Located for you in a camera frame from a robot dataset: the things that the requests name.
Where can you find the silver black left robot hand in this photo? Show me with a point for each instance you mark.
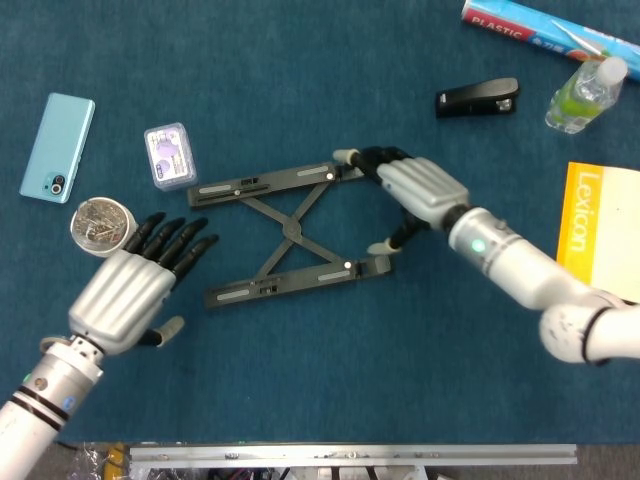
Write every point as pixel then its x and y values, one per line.
pixel 120 300

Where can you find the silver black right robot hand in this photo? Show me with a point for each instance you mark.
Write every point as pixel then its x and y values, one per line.
pixel 425 190

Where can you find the black folding laptop stand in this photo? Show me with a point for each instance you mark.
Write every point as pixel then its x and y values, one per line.
pixel 280 177

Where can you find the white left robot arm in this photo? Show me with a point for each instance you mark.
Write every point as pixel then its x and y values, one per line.
pixel 45 395

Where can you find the round clear paper clip container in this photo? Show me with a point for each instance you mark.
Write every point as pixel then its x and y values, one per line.
pixel 97 225

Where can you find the paper cup with clips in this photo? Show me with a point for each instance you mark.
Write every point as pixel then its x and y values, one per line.
pixel 131 222

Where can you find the black stapler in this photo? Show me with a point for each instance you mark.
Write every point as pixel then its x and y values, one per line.
pixel 480 92

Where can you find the small clear plastic box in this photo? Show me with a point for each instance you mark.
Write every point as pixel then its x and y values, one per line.
pixel 170 155

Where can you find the orange white Lexicon book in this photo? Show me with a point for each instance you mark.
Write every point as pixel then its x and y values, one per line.
pixel 580 225

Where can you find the clear plastic bag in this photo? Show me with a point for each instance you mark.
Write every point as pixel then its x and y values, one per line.
pixel 95 462

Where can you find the light blue smartphone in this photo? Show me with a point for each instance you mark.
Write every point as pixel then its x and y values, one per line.
pixel 55 145

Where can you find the clear bottle with green label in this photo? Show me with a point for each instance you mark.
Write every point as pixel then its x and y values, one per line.
pixel 575 100

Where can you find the blue red plastic wrap box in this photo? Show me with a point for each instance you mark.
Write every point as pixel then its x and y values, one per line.
pixel 500 20

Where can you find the teal table cloth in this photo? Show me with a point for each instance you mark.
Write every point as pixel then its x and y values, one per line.
pixel 300 375

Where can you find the aluminium rail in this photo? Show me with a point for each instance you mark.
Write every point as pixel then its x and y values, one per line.
pixel 350 455

